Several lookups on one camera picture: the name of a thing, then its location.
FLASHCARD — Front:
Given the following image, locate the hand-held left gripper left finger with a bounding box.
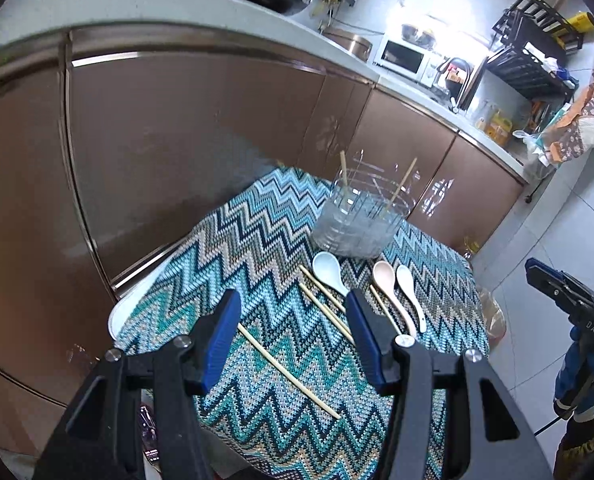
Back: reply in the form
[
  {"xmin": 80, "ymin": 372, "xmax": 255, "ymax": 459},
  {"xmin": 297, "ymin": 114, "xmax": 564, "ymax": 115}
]
[{"xmin": 32, "ymin": 289, "xmax": 242, "ymax": 480}]

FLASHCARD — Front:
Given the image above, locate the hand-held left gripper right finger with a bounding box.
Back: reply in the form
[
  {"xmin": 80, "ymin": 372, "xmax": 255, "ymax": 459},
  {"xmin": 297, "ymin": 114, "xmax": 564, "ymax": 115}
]
[{"xmin": 346, "ymin": 288, "xmax": 553, "ymax": 480}]

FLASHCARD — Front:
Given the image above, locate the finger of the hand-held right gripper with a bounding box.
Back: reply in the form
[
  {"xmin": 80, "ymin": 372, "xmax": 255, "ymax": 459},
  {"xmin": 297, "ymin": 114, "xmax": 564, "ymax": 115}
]
[
  {"xmin": 526, "ymin": 271, "xmax": 594, "ymax": 313},
  {"xmin": 524, "ymin": 258, "xmax": 567, "ymax": 282}
]

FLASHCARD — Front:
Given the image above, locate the wooden chopstick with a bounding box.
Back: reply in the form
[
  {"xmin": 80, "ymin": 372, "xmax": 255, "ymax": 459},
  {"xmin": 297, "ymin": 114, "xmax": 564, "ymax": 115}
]
[
  {"xmin": 299, "ymin": 265, "xmax": 349, "ymax": 312},
  {"xmin": 339, "ymin": 151, "xmax": 351, "ymax": 211},
  {"xmin": 369, "ymin": 285, "xmax": 404, "ymax": 337},
  {"xmin": 237, "ymin": 322, "xmax": 342, "ymax": 420},
  {"xmin": 387, "ymin": 157, "xmax": 419, "ymax": 211},
  {"xmin": 299, "ymin": 284, "xmax": 356, "ymax": 346}
]

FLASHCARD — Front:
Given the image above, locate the beige ceramic spoon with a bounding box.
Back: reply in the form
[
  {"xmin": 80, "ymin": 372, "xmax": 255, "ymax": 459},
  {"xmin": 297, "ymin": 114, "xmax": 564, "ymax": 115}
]
[{"xmin": 372, "ymin": 260, "xmax": 419, "ymax": 339}]

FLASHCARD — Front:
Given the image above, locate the white ceramic spoon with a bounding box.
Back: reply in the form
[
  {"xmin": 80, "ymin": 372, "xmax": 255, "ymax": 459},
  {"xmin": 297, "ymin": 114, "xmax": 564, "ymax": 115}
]
[
  {"xmin": 395, "ymin": 264, "xmax": 428, "ymax": 335},
  {"xmin": 312, "ymin": 251, "xmax": 354, "ymax": 299}
]

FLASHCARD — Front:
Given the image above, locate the clear utensil holder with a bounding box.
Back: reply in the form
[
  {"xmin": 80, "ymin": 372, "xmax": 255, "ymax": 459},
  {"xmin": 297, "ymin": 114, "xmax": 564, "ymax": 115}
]
[{"xmin": 311, "ymin": 150, "xmax": 420, "ymax": 258}]

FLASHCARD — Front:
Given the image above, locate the person's right hand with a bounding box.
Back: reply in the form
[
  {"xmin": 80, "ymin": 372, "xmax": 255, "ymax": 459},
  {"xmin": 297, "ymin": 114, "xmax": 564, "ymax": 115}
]
[{"xmin": 554, "ymin": 344, "xmax": 594, "ymax": 422}]

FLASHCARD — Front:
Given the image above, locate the translucent floor bag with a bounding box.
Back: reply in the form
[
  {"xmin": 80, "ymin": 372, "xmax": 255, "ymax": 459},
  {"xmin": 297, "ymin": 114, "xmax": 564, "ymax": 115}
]
[{"xmin": 477, "ymin": 287, "xmax": 508, "ymax": 348}]

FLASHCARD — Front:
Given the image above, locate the zigzag patterned table cloth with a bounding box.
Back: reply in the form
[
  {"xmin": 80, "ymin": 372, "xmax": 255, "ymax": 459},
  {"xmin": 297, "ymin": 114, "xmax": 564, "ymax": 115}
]
[{"xmin": 114, "ymin": 166, "xmax": 490, "ymax": 480}]

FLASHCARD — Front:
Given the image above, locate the white table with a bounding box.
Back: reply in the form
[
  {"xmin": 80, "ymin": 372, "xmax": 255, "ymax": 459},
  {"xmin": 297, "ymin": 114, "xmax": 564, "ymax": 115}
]
[{"xmin": 108, "ymin": 294, "xmax": 145, "ymax": 342}]

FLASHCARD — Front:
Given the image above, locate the clear plastic bag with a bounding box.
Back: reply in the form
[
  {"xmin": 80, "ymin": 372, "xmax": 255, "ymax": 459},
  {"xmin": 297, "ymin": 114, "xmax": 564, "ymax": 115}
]
[{"xmin": 514, "ymin": 130, "xmax": 558, "ymax": 181}]

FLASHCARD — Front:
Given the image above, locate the yellow package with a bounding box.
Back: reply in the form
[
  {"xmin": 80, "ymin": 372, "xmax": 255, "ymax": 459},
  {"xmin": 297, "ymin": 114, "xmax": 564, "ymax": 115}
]
[{"xmin": 487, "ymin": 110, "xmax": 515, "ymax": 146}]

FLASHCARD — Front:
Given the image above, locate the floral orange apron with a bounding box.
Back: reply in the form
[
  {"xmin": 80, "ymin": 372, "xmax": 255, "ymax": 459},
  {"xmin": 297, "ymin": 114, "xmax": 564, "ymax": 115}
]
[{"xmin": 537, "ymin": 42, "xmax": 594, "ymax": 162}]

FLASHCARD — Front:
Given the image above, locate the steel kitchen faucet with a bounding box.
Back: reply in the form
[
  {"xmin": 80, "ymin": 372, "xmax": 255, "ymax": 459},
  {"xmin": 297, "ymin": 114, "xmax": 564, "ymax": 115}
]
[{"xmin": 437, "ymin": 57, "xmax": 483, "ymax": 113}]

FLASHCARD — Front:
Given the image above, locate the black dish rack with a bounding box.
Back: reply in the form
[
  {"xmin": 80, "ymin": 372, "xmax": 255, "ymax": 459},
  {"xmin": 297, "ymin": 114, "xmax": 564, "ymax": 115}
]
[{"xmin": 484, "ymin": 0, "xmax": 585, "ymax": 103}]

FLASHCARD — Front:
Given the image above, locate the brown kitchen cabinet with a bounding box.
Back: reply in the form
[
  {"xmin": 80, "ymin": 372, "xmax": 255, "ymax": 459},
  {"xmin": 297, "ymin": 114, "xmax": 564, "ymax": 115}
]
[{"xmin": 0, "ymin": 25, "xmax": 525, "ymax": 461}]

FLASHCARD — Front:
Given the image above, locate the white crumpled cloth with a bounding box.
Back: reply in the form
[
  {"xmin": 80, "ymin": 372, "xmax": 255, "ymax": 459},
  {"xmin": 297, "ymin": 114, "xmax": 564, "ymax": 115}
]
[{"xmin": 524, "ymin": 42, "xmax": 560, "ymax": 68}]

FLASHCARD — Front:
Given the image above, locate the yellow bottle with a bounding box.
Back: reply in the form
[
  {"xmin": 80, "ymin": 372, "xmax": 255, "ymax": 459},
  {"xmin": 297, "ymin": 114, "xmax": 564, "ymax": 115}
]
[{"xmin": 557, "ymin": 10, "xmax": 594, "ymax": 43}]

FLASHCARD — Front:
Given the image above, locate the white microwave oven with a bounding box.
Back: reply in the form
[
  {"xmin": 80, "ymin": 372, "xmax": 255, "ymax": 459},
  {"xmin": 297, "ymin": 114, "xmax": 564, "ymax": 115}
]
[{"xmin": 373, "ymin": 32, "xmax": 445, "ymax": 86}]

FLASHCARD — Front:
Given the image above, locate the steel bowl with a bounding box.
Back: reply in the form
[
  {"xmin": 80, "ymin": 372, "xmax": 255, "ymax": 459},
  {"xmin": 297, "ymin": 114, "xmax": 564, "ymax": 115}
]
[{"xmin": 399, "ymin": 22, "xmax": 438, "ymax": 46}]

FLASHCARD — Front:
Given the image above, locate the white kitchen countertop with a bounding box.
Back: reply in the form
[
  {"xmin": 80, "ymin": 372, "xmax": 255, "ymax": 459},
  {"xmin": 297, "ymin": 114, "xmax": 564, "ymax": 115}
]
[{"xmin": 0, "ymin": 0, "xmax": 528, "ymax": 181}]

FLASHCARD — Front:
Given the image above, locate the black cable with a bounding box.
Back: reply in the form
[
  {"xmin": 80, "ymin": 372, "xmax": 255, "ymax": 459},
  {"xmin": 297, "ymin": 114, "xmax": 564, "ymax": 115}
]
[{"xmin": 532, "ymin": 405, "xmax": 578, "ymax": 436}]

